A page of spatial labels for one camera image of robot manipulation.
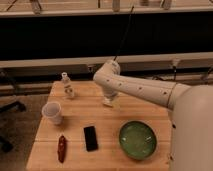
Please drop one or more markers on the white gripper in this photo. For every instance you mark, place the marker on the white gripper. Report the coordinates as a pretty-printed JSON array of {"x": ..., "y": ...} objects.
[{"x": 110, "y": 97}]

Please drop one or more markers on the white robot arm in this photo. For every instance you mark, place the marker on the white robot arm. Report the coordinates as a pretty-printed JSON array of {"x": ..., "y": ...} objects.
[{"x": 191, "y": 116}]

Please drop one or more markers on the green ceramic bowl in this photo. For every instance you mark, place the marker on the green ceramic bowl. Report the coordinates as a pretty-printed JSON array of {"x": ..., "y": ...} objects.
[{"x": 137, "y": 140}]

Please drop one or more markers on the small clear plastic bottle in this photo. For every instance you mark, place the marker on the small clear plastic bottle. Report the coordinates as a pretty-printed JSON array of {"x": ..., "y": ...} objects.
[{"x": 67, "y": 86}]

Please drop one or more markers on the black smartphone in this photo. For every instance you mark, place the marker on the black smartphone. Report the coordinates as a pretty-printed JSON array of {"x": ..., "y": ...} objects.
[{"x": 90, "y": 138}]

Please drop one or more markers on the white plastic cup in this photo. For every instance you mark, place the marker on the white plastic cup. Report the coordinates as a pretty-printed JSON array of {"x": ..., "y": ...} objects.
[{"x": 52, "y": 111}]

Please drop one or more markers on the red-brown snack bar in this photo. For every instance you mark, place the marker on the red-brown snack bar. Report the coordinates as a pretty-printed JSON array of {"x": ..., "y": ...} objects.
[{"x": 61, "y": 149}]

